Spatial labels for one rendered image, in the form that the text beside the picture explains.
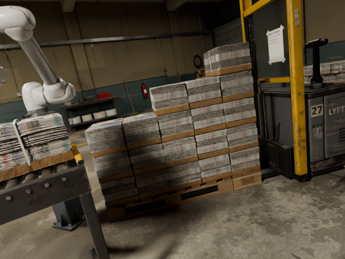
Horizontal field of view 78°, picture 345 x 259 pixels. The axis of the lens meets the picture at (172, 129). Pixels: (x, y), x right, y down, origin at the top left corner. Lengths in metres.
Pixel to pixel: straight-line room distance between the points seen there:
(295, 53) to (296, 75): 0.17
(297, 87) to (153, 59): 7.75
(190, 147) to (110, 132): 0.68
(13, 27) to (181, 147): 1.39
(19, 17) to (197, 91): 1.26
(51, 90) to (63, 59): 6.57
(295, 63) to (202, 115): 0.82
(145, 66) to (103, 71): 1.69
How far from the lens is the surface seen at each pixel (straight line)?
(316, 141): 2.28
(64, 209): 2.19
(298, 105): 2.03
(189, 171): 1.94
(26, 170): 1.18
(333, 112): 2.33
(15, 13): 1.64
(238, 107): 1.96
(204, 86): 1.83
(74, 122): 7.78
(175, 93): 1.78
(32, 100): 2.02
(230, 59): 1.92
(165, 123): 1.78
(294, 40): 2.00
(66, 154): 1.17
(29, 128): 1.15
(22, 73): 8.41
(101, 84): 8.52
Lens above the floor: 1.10
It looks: 13 degrees down
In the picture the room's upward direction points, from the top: 10 degrees counter-clockwise
